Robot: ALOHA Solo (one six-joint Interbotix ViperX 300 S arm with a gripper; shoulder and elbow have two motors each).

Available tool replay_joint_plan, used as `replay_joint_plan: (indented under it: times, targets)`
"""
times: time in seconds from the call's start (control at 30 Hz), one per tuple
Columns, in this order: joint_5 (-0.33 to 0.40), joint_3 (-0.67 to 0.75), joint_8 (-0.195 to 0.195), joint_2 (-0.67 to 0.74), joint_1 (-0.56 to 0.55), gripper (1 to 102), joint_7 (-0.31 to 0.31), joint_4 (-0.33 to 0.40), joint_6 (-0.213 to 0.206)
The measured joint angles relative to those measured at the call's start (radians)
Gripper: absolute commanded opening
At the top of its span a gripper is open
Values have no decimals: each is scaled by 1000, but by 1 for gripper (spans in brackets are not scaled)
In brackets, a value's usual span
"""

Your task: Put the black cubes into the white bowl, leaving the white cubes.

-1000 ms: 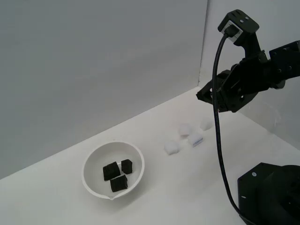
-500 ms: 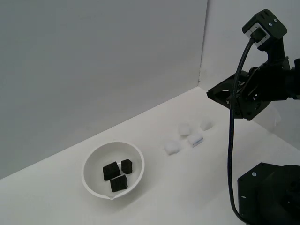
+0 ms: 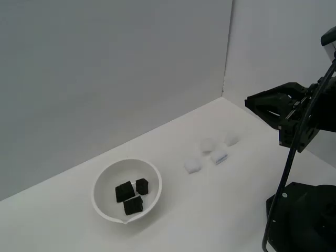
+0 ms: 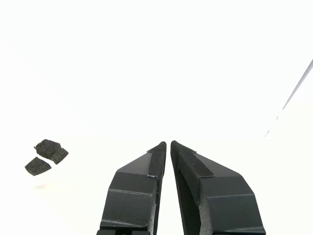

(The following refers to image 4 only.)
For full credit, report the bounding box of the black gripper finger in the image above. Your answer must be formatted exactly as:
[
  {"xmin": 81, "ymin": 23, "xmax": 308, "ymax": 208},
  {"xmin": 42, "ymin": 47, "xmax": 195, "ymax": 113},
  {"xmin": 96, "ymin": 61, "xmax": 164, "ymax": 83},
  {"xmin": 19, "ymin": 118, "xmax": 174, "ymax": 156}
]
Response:
[
  {"xmin": 170, "ymin": 140, "xmax": 267, "ymax": 235},
  {"xmin": 96, "ymin": 141, "xmax": 167, "ymax": 235}
]

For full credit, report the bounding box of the black foam cube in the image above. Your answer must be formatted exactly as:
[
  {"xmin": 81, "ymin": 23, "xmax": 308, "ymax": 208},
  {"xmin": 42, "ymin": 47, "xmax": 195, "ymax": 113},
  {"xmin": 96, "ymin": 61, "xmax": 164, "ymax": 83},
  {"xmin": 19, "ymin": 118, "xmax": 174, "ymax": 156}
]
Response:
[
  {"xmin": 33, "ymin": 139, "xmax": 62, "ymax": 158},
  {"xmin": 24, "ymin": 156, "xmax": 53, "ymax": 177},
  {"xmin": 52, "ymin": 147, "xmax": 69, "ymax": 165}
]

